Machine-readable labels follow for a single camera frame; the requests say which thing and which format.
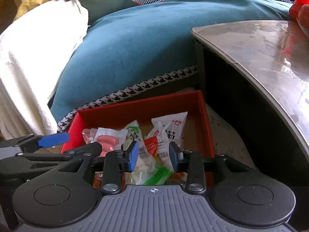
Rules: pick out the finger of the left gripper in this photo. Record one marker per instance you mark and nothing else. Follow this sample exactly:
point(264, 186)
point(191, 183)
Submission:
point(53, 140)

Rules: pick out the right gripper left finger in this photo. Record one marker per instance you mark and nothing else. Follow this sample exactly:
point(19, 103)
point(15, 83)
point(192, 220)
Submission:
point(115, 163)

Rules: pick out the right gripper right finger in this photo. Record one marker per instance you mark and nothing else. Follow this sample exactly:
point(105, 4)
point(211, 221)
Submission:
point(190, 162)

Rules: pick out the pink sausage snack pack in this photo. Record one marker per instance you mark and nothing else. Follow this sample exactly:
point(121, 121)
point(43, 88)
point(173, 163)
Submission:
point(109, 139)

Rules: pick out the green white snack bag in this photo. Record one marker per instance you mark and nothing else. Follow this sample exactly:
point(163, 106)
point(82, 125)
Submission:
point(147, 171)

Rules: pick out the white bamboo shoot snack bag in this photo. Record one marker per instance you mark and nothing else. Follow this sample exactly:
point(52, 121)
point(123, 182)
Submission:
point(174, 126)

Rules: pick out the red Trolli candy bag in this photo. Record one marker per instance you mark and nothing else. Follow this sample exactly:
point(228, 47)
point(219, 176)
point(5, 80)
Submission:
point(152, 145)

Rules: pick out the red cardboard box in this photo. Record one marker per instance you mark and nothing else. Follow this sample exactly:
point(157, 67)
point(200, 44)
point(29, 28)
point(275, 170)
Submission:
point(197, 131)

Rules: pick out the white towel blanket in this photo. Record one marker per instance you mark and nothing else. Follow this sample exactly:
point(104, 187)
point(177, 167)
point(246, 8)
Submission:
point(34, 52)

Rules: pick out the dark coffee table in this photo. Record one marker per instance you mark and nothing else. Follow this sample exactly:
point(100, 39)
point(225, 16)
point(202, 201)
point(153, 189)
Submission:
point(255, 75)

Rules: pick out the teal sofa cover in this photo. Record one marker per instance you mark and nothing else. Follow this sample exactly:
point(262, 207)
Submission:
point(137, 49)

